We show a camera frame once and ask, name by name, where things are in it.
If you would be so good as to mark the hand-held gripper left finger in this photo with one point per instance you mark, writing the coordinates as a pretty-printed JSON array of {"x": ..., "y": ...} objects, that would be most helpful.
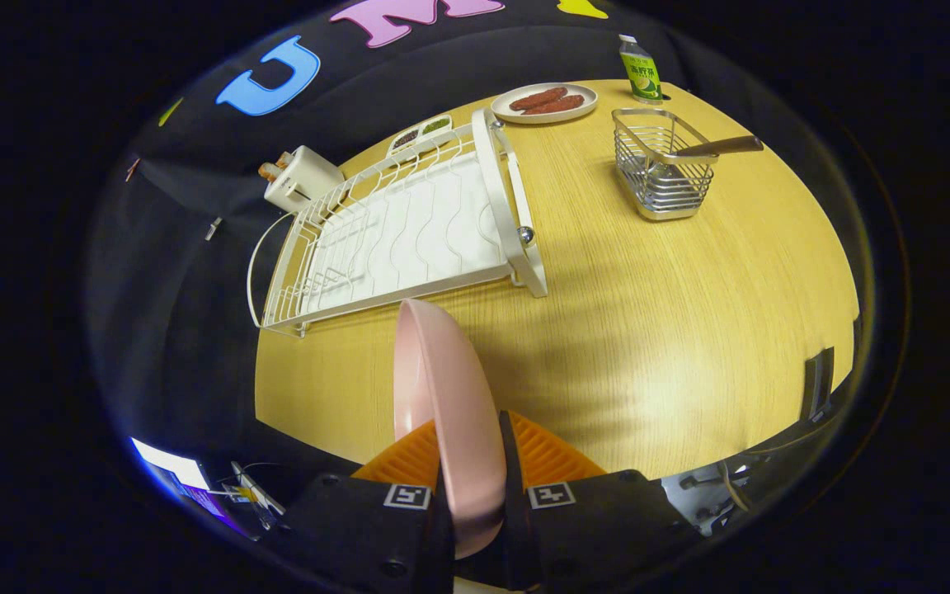
[{"x": 359, "y": 528}]

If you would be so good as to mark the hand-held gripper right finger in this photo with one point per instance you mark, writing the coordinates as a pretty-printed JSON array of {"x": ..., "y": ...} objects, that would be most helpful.
[{"x": 590, "y": 528}]

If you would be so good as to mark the pink plate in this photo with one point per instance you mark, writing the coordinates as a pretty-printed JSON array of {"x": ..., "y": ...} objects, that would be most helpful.
[{"x": 458, "y": 412}]

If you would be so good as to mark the white oval serving plate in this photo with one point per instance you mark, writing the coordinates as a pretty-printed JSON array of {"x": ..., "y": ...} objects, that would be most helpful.
[{"x": 586, "y": 93}]

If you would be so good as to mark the white side desk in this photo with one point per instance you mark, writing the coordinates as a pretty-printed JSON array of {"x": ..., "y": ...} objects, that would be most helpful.
[{"x": 265, "y": 495}]

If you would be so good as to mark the computer monitor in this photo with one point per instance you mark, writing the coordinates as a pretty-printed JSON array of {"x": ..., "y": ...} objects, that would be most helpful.
[{"x": 170, "y": 466}]

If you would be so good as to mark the black backdrop cloth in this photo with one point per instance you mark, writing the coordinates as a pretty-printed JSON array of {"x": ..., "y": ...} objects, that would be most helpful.
[{"x": 178, "y": 313}]

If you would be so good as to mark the small white clip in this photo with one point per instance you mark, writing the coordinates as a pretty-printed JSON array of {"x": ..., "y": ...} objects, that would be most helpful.
[{"x": 213, "y": 228}]

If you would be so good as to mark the white toaster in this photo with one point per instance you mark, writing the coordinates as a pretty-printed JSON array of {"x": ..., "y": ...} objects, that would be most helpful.
[{"x": 310, "y": 177}]

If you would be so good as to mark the toast slice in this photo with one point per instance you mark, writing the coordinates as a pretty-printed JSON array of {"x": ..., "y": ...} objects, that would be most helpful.
[
  {"x": 284, "y": 158},
  {"x": 266, "y": 172}
]

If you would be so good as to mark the white divided seed tray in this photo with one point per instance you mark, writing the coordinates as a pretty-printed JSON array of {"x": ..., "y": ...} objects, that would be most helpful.
[{"x": 421, "y": 132}]

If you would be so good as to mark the red meat piece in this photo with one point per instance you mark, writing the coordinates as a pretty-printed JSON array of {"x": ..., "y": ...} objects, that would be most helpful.
[
  {"x": 537, "y": 98},
  {"x": 559, "y": 105}
]

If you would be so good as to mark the small red clip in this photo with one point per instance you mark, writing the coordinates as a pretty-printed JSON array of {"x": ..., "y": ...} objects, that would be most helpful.
[{"x": 133, "y": 169}]

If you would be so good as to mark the green label drink bottle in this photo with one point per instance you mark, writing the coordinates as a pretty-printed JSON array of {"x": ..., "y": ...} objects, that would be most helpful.
[{"x": 641, "y": 78}]

